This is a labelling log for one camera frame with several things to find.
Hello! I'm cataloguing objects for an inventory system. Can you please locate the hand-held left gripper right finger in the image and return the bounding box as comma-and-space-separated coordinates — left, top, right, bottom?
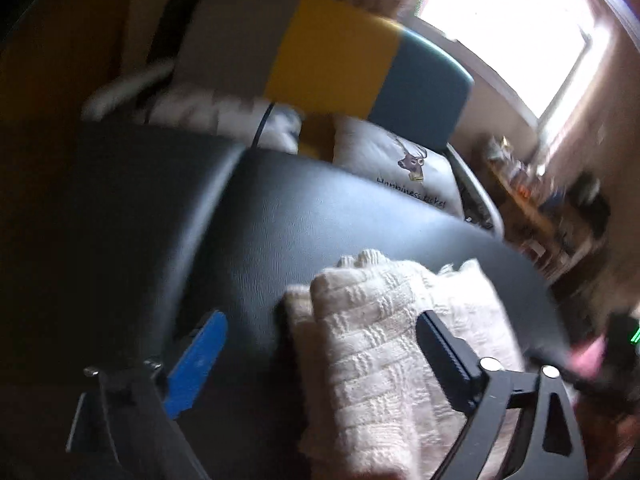
415, 309, 589, 480

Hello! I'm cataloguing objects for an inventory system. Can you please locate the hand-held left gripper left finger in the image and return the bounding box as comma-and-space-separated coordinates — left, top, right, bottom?
65, 309, 229, 480

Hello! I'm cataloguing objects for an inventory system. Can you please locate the cream knit sweater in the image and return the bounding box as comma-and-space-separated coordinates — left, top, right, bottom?
282, 248, 527, 480

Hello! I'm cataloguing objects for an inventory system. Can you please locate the person's pink patterned clothing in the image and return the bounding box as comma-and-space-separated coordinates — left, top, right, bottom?
567, 337, 609, 377

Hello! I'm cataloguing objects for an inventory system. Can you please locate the cluttered wooden desk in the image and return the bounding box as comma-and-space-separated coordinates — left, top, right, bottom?
482, 134, 612, 282

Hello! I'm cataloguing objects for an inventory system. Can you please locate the deer print pillow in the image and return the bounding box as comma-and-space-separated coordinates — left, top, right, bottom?
332, 114, 466, 219

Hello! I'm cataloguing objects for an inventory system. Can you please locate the triangle print pillow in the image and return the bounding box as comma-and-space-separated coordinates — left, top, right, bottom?
144, 87, 304, 154

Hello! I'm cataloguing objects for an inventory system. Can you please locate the grey yellow teal headboard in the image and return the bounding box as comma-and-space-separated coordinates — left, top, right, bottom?
172, 0, 475, 154

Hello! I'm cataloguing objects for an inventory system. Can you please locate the window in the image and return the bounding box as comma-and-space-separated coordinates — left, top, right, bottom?
414, 0, 612, 122

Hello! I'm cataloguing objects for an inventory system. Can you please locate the wooden wardrobe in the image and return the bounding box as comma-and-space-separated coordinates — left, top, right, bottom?
0, 0, 137, 128

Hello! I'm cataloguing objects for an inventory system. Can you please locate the grey bed frame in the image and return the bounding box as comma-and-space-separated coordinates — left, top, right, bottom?
444, 142, 505, 237

